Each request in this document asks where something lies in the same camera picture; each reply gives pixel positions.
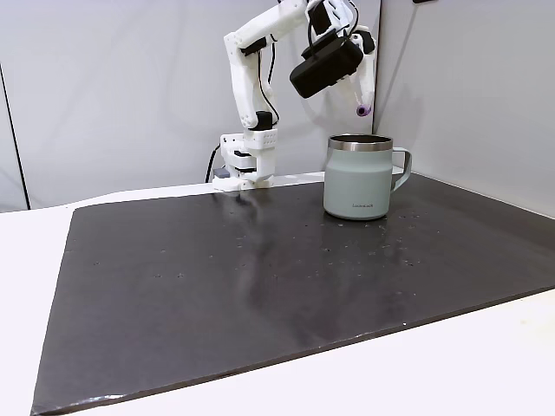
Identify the purple ribbed pen grip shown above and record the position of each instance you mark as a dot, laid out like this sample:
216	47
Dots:
362	110

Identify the pale green steel mug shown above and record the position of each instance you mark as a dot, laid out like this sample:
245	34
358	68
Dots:
357	177

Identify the black table mat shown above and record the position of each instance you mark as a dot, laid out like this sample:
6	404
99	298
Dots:
260	281

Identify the black camera box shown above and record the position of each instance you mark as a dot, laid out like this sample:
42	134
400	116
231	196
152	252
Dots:
326	69

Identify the black object at wall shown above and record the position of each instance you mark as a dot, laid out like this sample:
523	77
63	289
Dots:
423	1

